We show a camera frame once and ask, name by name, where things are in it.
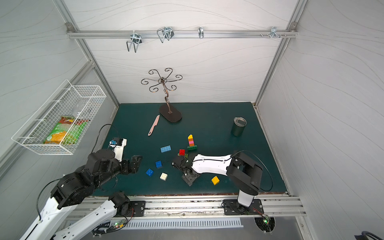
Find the metal hook right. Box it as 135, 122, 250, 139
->
260, 27, 287, 39

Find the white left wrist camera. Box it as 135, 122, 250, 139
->
109, 138, 127, 162

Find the brown metal cup tree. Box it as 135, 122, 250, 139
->
141, 68, 183, 123

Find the metal double hook left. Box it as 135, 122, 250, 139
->
126, 33, 142, 53

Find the dark green metal tumbler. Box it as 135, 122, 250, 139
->
231, 117, 247, 137

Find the white wire basket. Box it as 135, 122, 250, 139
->
12, 80, 106, 155

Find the green snack bag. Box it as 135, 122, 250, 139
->
43, 116, 88, 145

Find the light blue lego plate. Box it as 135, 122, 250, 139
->
160, 145, 172, 153

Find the aluminium top rail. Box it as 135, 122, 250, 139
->
67, 29, 299, 40

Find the blue lego brick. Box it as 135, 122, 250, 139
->
155, 161, 163, 169
146, 169, 154, 177

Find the blue lego brick upper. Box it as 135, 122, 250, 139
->
155, 161, 163, 169

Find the blue lego brick lower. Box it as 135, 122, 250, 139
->
146, 169, 154, 177

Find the pink plastic knife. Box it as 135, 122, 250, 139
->
148, 115, 160, 136

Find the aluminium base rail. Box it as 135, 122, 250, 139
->
59, 194, 307, 222

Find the dark green lego plate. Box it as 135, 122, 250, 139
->
187, 145, 198, 151

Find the cream lego brick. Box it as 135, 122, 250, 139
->
160, 173, 168, 181

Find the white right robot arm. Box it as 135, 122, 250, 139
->
172, 151, 267, 216

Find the green table mat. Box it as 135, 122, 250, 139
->
95, 103, 287, 197

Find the metal double hook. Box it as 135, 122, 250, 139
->
126, 33, 142, 53
157, 27, 175, 43

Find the metal single hook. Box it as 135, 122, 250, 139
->
198, 27, 204, 39

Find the metal double hook middle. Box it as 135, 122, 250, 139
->
157, 27, 175, 43

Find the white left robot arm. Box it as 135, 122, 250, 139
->
21, 149, 145, 240

